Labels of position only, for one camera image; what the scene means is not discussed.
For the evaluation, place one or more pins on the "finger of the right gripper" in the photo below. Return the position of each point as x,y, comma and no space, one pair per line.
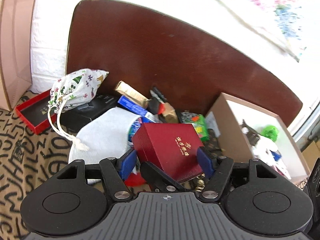
158,180

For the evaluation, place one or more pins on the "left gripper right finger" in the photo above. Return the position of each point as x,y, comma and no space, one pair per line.
217,171

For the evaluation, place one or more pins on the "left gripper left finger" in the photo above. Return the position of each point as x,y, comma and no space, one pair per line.
114,172

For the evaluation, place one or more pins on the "dark red gift box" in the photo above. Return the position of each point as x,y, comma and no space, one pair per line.
171,147

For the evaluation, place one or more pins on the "brown hair claw clip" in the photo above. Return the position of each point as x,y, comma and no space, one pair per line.
252,135

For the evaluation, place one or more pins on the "green mosquito repellent bottle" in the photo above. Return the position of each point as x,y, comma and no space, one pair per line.
270,132

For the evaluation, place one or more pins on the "white pink glove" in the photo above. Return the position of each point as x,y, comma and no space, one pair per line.
267,151

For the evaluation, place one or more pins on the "brown monogram pouch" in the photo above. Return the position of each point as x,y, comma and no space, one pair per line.
213,147

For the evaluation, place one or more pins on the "red tape roll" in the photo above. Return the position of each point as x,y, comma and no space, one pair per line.
135,180

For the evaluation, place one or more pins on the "white round cloth pad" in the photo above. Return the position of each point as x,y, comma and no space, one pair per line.
106,136

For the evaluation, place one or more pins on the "brown cardboard storage box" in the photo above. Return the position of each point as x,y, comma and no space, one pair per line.
225,117

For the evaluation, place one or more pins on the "blue card pack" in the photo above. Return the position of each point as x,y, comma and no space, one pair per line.
134,128

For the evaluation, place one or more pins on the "green snack packet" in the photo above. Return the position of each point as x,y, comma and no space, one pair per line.
198,122

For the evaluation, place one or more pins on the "black box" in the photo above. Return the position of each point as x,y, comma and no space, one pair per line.
75,119

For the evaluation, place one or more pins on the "blue medicine box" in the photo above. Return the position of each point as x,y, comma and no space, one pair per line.
138,110

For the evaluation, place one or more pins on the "gold wrapped bar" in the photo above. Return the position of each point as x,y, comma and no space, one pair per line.
132,94

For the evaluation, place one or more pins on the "lettered leopard tablecloth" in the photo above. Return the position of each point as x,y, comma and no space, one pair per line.
27,160

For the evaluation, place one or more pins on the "red tray box lid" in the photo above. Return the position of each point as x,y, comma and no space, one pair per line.
34,112

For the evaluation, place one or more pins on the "dark brown wooden board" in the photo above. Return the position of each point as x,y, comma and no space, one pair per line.
145,49

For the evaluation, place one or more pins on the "floral plastic bag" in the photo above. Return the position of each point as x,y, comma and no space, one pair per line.
277,21

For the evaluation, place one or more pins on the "printed drawstring pouch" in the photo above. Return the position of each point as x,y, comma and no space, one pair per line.
69,92

